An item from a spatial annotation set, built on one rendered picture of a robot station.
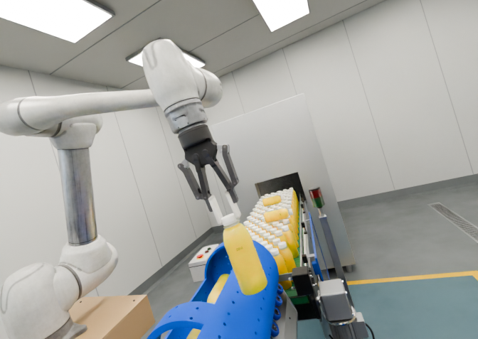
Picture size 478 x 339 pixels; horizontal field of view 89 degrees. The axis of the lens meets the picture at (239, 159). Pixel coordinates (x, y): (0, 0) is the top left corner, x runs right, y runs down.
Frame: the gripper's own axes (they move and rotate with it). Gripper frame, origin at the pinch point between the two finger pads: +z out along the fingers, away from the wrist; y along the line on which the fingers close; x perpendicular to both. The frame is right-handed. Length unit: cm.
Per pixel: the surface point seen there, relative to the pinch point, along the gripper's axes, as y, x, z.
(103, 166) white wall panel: -247, 266, -67
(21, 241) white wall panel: -272, 144, -11
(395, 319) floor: 45, 134, 155
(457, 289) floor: 100, 156, 161
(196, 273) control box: -46, 54, 38
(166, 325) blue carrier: -19.6, -9.9, 17.9
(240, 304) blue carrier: -6.0, -0.2, 24.1
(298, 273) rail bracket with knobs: 3, 42, 46
